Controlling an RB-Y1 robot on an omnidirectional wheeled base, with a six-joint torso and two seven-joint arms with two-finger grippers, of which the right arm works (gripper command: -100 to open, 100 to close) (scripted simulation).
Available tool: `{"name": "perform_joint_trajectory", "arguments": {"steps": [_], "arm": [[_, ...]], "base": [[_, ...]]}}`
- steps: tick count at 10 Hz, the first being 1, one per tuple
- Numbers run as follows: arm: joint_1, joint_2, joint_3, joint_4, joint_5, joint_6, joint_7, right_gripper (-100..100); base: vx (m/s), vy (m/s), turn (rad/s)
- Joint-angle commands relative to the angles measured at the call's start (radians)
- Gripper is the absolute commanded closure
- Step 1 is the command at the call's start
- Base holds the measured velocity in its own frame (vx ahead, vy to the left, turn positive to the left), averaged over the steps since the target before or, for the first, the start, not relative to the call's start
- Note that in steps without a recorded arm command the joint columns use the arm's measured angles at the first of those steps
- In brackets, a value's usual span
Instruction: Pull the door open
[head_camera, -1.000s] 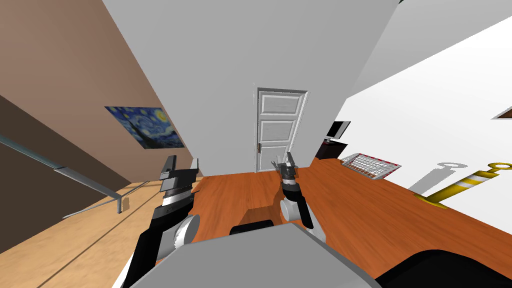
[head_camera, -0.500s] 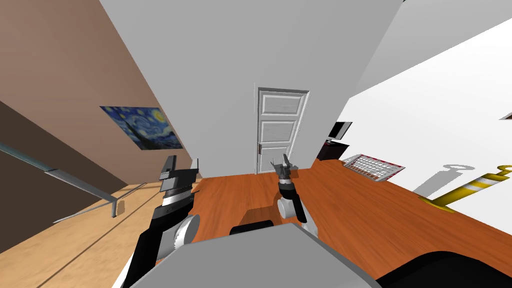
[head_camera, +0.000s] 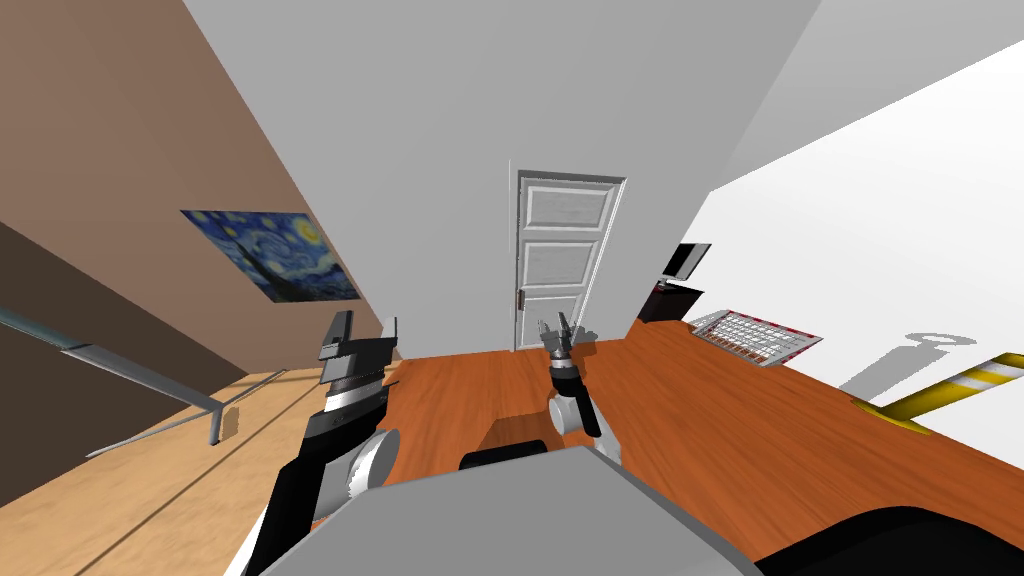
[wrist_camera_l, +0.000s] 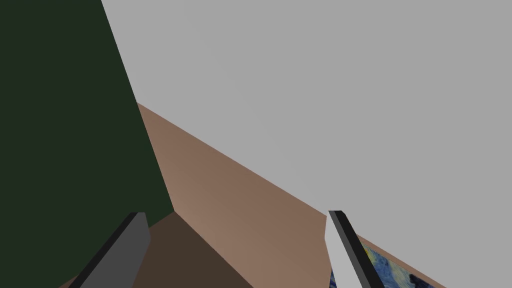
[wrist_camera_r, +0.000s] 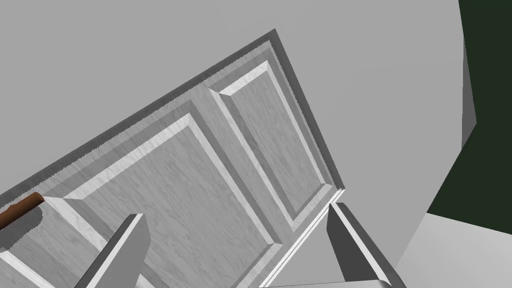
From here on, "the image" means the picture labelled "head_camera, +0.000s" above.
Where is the grey metal frame table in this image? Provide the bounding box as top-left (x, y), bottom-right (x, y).
top-left (0, 307), bottom-right (287, 460)

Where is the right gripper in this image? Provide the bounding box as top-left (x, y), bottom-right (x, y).
top-left (536, 311), bottom-right (579, 370)

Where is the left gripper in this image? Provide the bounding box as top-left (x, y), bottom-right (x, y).
top-left (319, 310), bottom-right (400, 385)

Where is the black monitor on dark stand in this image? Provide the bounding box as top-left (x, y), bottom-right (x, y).
top-left (635, 241), bottom-right (713, 325)

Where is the blue starry night painting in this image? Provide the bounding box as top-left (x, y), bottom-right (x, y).
top-left (179, 209), bottom-right (362, 305)

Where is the white panelled door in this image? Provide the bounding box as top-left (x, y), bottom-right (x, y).
top-left (514, 169), bottom-right (629, 353)

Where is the yellow and white pole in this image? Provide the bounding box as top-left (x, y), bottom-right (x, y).
top-left (850, 351), bottom-right (1024, 427)

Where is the white grid rack red edge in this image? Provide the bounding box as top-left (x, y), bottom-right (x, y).
top-left (689, 308), bottom-right (825, 369)

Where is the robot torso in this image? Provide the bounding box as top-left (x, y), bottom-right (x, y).
top-left (259, 439), bottom-right (765, 576)

